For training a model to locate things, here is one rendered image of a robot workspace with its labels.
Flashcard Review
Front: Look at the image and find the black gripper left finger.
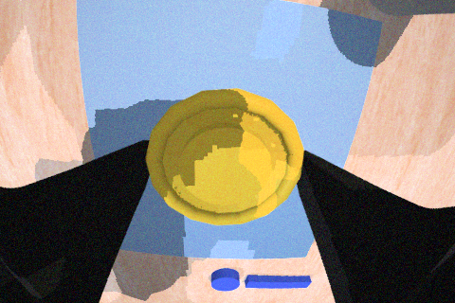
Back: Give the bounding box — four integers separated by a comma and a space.
0, 140, 149, 303

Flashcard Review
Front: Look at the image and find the light blue mat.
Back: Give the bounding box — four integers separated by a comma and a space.
76, 0, 383, 260

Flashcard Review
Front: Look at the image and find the yellow plate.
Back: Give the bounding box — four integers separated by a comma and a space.
145, 88, 304, 226

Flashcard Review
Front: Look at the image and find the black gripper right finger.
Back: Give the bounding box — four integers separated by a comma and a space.
297, 151, 455, 303

